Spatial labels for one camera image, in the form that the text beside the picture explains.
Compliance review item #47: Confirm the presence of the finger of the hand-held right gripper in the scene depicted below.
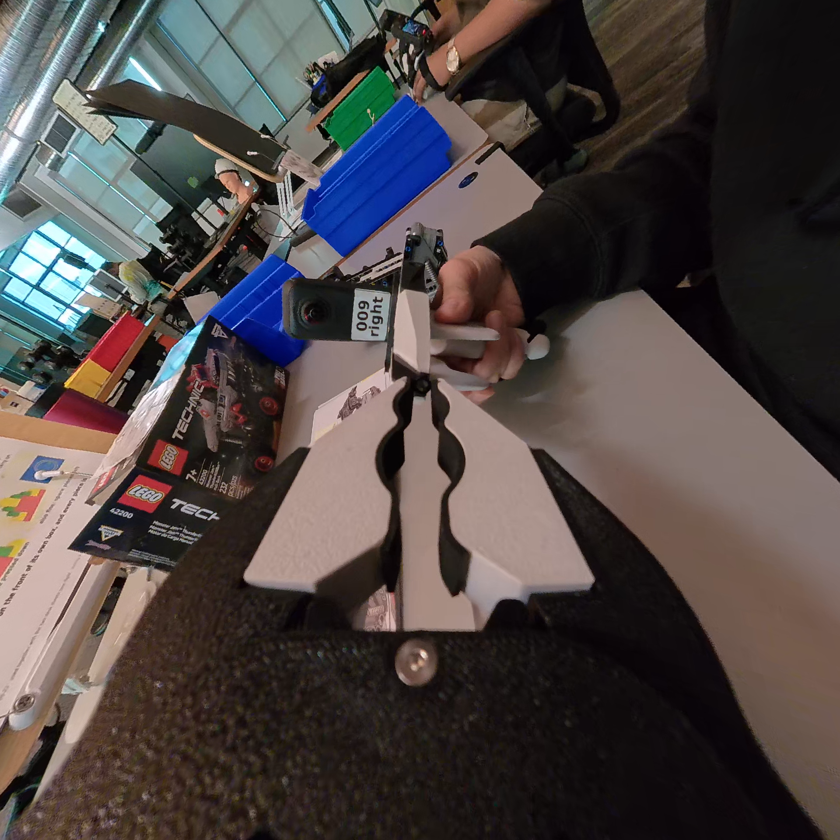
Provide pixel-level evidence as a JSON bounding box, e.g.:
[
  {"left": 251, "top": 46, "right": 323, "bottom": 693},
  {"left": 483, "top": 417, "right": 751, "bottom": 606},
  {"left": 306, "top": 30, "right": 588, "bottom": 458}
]
[{"left": 390, "top": 289, "right": 435, "bottom": 396}]

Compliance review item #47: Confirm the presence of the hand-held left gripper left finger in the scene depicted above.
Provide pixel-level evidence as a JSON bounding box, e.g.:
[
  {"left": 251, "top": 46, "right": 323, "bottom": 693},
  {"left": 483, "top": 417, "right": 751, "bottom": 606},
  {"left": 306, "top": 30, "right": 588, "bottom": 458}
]
[{"left": 244, "top": 379, "right": 416, "bottom": 595}]

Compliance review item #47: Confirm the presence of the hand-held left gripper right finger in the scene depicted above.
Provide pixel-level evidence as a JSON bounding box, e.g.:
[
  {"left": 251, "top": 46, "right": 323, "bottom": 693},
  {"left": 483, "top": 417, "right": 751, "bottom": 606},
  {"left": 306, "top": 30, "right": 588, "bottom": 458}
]
[{"left": 428, "top": 381, "right": 595, "bottom": 628}]

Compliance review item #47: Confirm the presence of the white building instruction booklet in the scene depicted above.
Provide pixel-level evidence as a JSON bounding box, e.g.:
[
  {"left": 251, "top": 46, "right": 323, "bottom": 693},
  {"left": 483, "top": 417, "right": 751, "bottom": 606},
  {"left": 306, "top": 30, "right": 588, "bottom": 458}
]
[{"left": 314, "top": 369, "right": 475, "bottom": 632}]

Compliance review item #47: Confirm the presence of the another person's forearm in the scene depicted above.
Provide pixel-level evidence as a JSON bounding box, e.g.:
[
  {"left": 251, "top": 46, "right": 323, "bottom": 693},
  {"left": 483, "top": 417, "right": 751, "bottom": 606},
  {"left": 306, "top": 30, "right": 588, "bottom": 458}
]
[{"left": 433, "top": 0, "right": 553, "bottom": 83}]

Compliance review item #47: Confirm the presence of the person's right forearm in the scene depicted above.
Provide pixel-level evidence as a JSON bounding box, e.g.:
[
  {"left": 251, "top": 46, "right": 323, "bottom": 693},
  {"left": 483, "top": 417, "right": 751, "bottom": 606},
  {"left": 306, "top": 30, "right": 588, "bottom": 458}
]
[{"left": 472, "top": 150, "right": 723, "bottom": 329}]

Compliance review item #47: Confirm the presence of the white desk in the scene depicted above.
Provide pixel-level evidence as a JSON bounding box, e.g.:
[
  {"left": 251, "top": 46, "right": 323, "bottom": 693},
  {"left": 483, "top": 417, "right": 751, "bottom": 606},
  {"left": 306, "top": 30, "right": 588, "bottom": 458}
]
[
  {"left": 282, "top": 143, "right": 840, "bottom": 840},
  {"left": 419, "top": 98, "right": 490, "bottom": 156}
]

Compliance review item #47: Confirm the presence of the person's right hand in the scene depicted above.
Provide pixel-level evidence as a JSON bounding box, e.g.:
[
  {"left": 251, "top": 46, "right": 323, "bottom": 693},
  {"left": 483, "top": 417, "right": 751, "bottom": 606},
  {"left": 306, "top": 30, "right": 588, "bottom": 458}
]
[{"left": 433, "top": 246, "right": 528, "bottom": 404}]

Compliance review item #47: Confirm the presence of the small blue storage bin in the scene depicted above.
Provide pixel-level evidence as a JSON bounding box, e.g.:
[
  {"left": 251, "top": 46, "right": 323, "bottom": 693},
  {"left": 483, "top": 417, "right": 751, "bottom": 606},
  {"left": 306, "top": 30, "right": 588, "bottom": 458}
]
[{"left": 213, "top": 252, "right": 308, "bottom": 367}]

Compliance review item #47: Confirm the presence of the large blue storage bin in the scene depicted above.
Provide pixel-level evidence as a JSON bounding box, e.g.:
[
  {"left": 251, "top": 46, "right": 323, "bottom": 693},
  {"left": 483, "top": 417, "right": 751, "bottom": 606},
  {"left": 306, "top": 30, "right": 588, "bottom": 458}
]
[{"left": 302, "top": 95, "right": 454, "bottom": 259}]

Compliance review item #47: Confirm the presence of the black toy set box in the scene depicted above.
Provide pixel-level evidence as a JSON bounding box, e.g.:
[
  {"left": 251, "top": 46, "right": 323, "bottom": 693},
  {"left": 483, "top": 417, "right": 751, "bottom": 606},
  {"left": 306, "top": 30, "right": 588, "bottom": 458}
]
[{"left": 68, "top": 315, "right": 290, "bottom": 569}]

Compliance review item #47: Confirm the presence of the green storage bin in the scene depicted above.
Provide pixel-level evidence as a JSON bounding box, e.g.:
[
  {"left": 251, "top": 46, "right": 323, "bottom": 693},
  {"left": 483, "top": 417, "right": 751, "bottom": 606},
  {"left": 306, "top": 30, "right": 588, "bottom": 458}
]
[{"left": 321, "top": 66, "right": 400, "bottom": 153}]

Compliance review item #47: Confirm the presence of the red storage bin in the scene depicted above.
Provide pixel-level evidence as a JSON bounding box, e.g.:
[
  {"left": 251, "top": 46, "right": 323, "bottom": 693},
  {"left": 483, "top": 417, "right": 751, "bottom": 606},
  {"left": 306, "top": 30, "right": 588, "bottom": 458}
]
[{"left": 87, "top": 313, "right": 149, "bottom": 370}]

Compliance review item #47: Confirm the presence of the black tilted board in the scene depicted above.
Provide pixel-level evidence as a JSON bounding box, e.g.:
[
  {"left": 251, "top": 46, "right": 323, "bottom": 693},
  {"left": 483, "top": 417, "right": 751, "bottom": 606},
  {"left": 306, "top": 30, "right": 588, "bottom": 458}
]
[{"left": 81, "top": 79, "right": 291, "bottom": 186}]

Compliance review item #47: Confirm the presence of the yellow storage bin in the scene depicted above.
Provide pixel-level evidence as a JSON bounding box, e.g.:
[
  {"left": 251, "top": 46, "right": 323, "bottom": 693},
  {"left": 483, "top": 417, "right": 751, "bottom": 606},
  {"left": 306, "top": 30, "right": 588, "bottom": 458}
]
[{"left": 65, "top": 360, "right": 110, "bottom": 399}]

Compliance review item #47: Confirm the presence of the maroon tumbler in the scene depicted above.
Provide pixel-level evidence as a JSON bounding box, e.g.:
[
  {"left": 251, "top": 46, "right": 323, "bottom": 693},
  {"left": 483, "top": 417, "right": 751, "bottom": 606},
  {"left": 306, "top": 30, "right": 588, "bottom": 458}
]
[{"left": 42, "top": 387, "right": 130, "bottom": 435}]

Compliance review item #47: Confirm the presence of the black office chair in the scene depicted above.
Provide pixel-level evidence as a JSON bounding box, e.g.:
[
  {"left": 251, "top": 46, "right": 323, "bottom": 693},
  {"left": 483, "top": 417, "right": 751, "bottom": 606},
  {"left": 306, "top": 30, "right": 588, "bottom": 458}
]
[{"left": 446, "top": 0, "right": 622, "bottom": 189}]

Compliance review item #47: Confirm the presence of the black hand-held device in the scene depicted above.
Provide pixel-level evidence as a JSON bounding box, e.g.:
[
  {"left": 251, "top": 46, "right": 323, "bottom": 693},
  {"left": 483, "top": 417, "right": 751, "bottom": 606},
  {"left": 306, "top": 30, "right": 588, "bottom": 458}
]
[{"left": 383, "top": 9, "right": 438, "bottom": 57}]

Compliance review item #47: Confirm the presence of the instruction poster on wooden board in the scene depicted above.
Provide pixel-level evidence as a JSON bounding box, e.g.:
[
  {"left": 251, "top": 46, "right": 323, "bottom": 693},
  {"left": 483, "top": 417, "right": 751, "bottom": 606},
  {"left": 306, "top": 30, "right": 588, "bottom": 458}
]
[{"left": 0, "top": 412, "right": 120, "bottom": 736}]

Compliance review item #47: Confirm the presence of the person's black sweater torso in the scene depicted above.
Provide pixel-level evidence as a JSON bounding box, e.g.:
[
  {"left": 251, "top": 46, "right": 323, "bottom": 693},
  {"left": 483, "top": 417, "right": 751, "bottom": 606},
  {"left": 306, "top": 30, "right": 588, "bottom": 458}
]
[{"left": 689, "top": 0, "right": 840, "bottom": 464}]

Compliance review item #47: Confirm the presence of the white wall sign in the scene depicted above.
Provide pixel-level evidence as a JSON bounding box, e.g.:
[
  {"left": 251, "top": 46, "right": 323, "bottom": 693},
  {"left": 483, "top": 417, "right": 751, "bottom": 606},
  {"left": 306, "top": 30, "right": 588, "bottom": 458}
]
[{"left": 52, "top": 78, "right": 119, "bottom": 146}]

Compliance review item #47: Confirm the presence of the silver ventilation duct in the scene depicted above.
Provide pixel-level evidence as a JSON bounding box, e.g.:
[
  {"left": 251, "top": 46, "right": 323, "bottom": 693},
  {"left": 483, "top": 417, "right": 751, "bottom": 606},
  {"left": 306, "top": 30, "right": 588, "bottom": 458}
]
[{"left": 0, "top": 0, "right": 168, "bottom": 204}]

